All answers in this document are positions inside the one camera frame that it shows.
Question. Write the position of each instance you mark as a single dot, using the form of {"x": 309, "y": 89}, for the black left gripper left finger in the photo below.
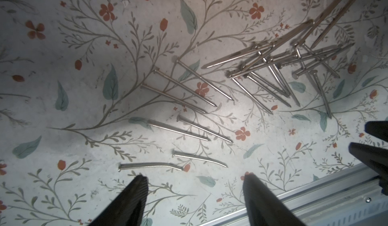
{"x": 128, "y": 207}

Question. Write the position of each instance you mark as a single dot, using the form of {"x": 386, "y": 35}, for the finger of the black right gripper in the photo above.
{"x": 378, "y": 129}
{"x": 374, "y": 157}

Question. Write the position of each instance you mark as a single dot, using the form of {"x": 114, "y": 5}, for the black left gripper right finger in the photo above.
{"x": 263, "y": 207}

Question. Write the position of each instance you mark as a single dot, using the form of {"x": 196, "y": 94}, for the bent steel nail lower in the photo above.
{"x": 128, "y": 166}

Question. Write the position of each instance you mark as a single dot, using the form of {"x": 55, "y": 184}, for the curved steel nail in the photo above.
{"x": 197, "y": 157}

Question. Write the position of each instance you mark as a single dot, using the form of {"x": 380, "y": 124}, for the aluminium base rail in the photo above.
{"x": 353, "y": 197}

